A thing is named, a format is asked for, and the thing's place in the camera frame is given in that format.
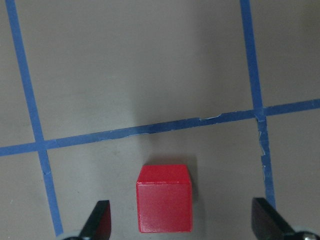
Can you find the red wooden cube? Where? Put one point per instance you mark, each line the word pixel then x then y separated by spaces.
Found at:
pixel 164 199

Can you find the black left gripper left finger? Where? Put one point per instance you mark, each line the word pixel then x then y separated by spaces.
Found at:
pixel 99 225

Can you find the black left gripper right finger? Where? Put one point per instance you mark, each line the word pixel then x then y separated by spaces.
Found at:
pixel 267 223

